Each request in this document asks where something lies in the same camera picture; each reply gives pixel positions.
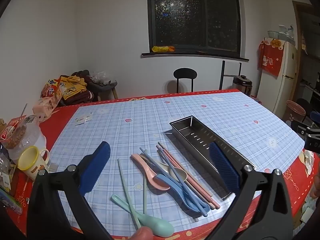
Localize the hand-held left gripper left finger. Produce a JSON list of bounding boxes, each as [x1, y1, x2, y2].
[[26, 141, 111, 240]]

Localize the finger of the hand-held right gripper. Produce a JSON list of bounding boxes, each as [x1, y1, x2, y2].
[[291, 120, 313, 137]]

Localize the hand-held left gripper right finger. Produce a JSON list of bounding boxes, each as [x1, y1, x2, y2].
[[206, 142, 293, 240]]

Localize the green chopstick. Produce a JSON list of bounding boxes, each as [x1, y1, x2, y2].
[[117, 158, 140, 230]]

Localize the pink chopstick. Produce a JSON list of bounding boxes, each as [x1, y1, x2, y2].
[[156, 145, 216, 210], [158, 142, 221, 209]]

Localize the blue chopstick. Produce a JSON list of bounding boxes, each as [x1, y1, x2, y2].
[[157, 150, 210, 210], [139, 147, 208, 217]]

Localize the stainless steel utensil tray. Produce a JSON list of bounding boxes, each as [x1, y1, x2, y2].
[[169, 115, 258, 200]]

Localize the pink spoon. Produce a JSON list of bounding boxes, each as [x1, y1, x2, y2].
[[130, 154, 171, 191]]

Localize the beige spoon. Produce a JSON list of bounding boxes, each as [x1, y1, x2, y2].
[[139, 154, 191, 182]]

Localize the blue spoon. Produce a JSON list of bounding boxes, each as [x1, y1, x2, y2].
[[154, 174, 210, 212]]

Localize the green spoon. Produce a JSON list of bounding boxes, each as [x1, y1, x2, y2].
[[111, 194, 175, 237]]

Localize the person's left hand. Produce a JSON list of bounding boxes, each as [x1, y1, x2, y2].
[[131, 226, 153, 240]]

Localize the pink trash bin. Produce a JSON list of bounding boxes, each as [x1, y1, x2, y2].
[[286, 100, 306, 123]]

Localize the cream refrigerator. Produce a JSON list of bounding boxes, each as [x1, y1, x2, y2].
[[257, 41, 298, 117]]

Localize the small paper cards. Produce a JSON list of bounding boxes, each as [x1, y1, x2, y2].
[[75, 116, 92, 126]]

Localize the red tablecloth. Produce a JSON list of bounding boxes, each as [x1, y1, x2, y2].
[[5, 89, 316, 240]]

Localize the cream mug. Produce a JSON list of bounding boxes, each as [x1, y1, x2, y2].
[[17, 146, 50, 181]]

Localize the white translucent container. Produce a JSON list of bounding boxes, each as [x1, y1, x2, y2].
[[15, 121, 47, 160]]

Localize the black rice cooker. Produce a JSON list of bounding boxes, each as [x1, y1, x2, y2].
[[232, 75, 253, 97]]

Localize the dark red clothing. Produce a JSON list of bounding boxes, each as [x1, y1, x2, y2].
[[62, 89, 95, 105]]

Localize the red printed cloth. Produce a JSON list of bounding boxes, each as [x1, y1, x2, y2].
[[258, 37, 286, 77]]

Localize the yellow clothing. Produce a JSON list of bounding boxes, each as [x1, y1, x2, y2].
[[61, 74, 87, 100]]

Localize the clear nut container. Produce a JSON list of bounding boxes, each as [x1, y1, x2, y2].
[[0, 116, 27, 150]]

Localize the clear plastic bag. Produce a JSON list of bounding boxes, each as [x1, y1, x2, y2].
[[89, 71, 111, 85]]

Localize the orange snack bag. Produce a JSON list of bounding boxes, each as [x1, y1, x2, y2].
[[41, 78, 63, 98]]

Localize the glass bowls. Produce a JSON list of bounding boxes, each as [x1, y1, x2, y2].
[[267, 24, 296, 46]]

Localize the black round-back chair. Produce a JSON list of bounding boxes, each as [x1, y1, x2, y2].
[[173, 68, 198, 93]]

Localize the yellow packet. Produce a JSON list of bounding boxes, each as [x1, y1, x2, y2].
[[152, 46, 175, 53]]

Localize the dark window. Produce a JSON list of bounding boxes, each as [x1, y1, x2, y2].
[[147, 0, 242, 58]]

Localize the black metal chair frame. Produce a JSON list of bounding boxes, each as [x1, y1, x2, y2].
[[219, 60, 242, 90]]

